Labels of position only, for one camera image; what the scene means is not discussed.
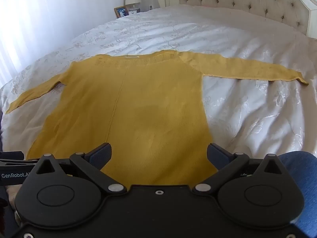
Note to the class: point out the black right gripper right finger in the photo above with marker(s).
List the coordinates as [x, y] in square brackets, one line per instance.
[227, 164]

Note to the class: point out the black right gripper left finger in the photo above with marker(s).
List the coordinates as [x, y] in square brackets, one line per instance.
[89, 166]

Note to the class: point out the mustard yellow knit sweater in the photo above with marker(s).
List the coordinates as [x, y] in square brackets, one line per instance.
[148, 108]

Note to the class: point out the white embroidered bedspread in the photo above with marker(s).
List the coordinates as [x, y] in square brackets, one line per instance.
[254, 117]

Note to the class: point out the blue jeans leg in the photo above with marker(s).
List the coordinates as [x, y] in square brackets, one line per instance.
[302, 167]

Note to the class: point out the small white alarm clock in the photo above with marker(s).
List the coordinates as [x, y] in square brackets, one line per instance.
[134, 11]

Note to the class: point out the wooden picture frame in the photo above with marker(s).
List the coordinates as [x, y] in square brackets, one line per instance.
[121, 11]

